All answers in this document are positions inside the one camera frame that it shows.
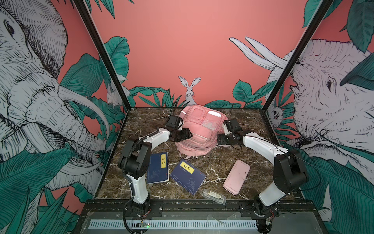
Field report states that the pink student backpack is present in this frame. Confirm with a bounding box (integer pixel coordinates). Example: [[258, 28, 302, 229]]
[[175, 104, 228, 159]]

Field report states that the dark blue book yellow label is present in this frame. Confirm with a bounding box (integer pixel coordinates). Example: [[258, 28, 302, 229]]
[[170, 160, 206, 195]]

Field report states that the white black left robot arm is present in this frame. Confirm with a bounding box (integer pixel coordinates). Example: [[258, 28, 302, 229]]
[[118, 128, 192, 205]]

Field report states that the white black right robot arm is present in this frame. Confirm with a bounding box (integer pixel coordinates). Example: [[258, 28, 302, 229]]
[[217, 132, 309, 207]]

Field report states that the pink pencil case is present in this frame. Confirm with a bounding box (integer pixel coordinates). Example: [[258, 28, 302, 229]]
[[223, 160, 250, 196]]

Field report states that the clear plastic eraser box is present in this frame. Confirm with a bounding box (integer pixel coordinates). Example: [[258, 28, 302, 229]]
[[201, 189, 226, 205]]

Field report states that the white perforated vent strip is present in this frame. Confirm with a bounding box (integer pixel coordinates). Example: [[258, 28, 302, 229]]
[[88, 219, 257, 230]]

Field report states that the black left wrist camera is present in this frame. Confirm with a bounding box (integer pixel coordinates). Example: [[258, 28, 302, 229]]
[[165, 115, 183, 131]]

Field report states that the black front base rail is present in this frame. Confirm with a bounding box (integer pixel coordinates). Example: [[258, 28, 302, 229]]
[[80, 199, 317, 218]]

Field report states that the black left corner frame post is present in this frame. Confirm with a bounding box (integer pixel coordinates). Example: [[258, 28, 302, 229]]
[[72, 0, 132, 111]]

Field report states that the black corner frame post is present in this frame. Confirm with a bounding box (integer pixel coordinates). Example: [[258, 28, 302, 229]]
[[262, 0, 333, 112], [72, 0, 132, 111]]

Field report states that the black right corner frame post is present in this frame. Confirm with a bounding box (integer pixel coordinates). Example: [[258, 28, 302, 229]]
[[262, 0, 333, 112]]

